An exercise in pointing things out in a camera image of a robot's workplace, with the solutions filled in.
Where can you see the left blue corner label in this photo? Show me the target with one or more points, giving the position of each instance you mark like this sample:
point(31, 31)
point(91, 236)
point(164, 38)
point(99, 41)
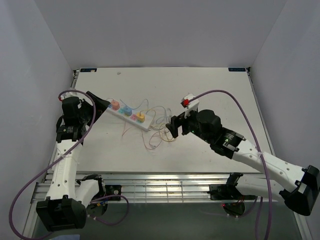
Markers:
point(88, 70)

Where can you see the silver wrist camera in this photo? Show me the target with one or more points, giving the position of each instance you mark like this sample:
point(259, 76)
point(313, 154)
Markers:
point(189, 103)
point(64, 95)

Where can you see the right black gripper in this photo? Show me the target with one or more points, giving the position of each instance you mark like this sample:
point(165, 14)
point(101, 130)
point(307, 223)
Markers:
point(177, 121)

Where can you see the white colourful power strip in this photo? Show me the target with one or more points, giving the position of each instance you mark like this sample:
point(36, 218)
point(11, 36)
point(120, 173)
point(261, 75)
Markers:
point(145, 126)

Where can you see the pink charger plug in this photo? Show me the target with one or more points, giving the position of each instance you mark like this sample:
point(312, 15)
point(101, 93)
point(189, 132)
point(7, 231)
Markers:
point(115, 105)

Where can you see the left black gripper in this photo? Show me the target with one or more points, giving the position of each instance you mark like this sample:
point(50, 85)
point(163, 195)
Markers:
point(100, 106)

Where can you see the yellow charger plug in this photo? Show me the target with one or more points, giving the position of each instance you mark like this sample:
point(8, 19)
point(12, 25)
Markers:
point(140, 117)

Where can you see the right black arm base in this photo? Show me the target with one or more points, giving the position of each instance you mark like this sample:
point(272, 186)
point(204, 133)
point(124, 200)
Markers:
point(228, 190)

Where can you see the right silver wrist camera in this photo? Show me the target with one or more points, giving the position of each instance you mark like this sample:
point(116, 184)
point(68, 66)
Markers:
point(189, 103)

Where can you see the right blue corner label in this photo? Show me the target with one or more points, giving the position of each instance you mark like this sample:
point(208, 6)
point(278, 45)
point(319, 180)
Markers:
point(237, 69)

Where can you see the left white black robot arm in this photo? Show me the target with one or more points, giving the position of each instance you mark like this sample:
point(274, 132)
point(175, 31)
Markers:
point(65, 204)

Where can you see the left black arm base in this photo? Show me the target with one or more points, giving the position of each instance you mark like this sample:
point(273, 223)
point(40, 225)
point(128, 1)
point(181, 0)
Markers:
point(107, 193)

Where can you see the blue corner label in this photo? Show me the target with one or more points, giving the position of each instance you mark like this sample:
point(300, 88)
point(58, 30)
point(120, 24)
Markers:
point(88, 70)
point(237, 69)

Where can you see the blue charger plug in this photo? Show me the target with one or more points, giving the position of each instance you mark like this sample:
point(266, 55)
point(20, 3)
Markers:
point(127, 111)

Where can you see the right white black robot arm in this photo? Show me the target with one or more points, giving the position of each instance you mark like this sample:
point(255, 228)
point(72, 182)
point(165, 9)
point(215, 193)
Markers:
point(296, 186)

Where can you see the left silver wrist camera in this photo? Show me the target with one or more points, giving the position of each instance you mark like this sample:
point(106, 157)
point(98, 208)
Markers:
point(64, 95)

